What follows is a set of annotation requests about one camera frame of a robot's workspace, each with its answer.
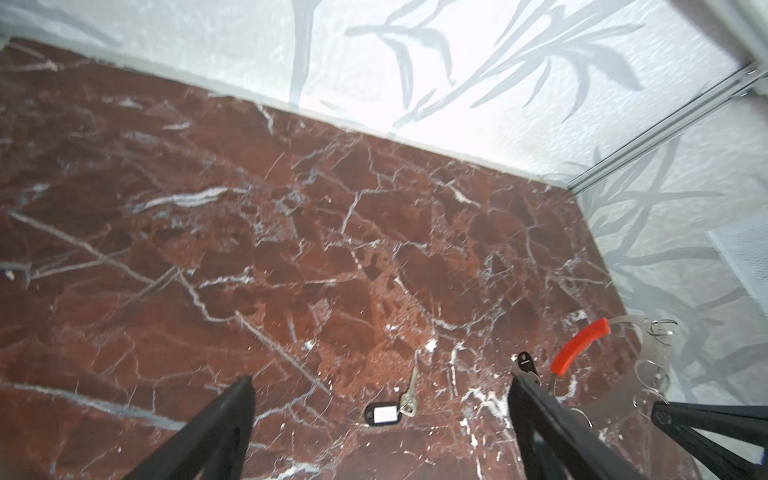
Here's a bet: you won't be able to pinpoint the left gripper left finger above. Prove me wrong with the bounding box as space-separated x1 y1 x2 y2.
126 375 256 479

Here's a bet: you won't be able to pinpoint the white wire mesh basket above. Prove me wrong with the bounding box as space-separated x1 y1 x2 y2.
708 214 767 311

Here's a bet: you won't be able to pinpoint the aluminium frame profiles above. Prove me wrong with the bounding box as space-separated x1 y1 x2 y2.
567 1 767 194

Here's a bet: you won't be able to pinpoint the metal keyring plate red handle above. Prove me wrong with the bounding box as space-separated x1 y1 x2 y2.
547 315 679 432

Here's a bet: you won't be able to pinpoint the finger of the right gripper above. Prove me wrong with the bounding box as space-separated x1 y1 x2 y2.
651 401 767 479

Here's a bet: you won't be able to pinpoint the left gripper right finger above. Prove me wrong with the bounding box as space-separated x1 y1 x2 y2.
507 375 643 479

